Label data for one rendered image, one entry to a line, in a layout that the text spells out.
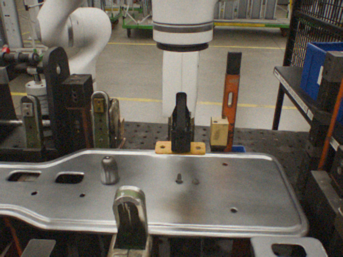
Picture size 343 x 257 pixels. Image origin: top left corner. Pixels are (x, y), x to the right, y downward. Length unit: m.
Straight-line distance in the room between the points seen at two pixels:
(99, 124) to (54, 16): 0.41
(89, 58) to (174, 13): 0.67
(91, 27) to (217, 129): 0.57
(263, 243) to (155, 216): 0.16
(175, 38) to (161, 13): 0.04
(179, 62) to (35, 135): 0.41
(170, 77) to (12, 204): 0.33
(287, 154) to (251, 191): 0.73
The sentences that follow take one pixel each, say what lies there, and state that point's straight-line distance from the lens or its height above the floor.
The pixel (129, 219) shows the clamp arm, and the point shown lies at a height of 1.08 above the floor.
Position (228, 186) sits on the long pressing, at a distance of 0.56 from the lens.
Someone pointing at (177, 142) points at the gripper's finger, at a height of 1.10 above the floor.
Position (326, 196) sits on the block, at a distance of 0.60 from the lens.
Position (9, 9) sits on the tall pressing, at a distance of 5.00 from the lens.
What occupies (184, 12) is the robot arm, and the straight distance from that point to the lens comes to 0.41.
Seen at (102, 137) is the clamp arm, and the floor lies 1.01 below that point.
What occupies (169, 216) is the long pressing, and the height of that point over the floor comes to 1.00.
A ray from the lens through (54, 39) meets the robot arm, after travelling 1.01.
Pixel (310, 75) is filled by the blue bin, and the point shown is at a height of 1.08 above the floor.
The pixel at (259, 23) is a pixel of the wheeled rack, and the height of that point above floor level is 0.27.
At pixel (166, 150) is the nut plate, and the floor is 1.07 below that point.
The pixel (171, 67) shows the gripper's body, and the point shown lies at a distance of 0.42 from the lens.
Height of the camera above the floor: 1.35
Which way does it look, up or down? 27 degrees down
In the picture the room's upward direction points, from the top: straight up
